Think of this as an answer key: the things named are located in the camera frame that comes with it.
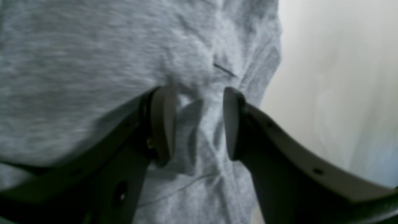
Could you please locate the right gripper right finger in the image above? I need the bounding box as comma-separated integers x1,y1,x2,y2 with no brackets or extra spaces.
223,87,398,224

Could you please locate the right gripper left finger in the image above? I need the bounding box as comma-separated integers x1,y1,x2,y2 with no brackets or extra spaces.
1,86,176,224

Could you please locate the grey T-shirt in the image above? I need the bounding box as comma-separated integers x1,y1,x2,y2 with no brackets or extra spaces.
0,0,281,224

